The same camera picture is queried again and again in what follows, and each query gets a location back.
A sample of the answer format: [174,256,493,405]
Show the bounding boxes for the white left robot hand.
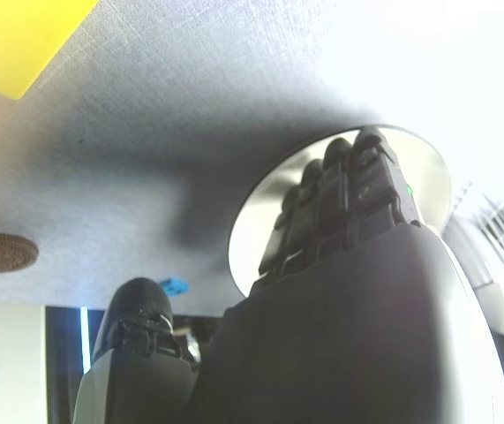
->
[74,125,504,424]

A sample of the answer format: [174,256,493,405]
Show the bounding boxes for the plain white plate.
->
[228,125,452,297]

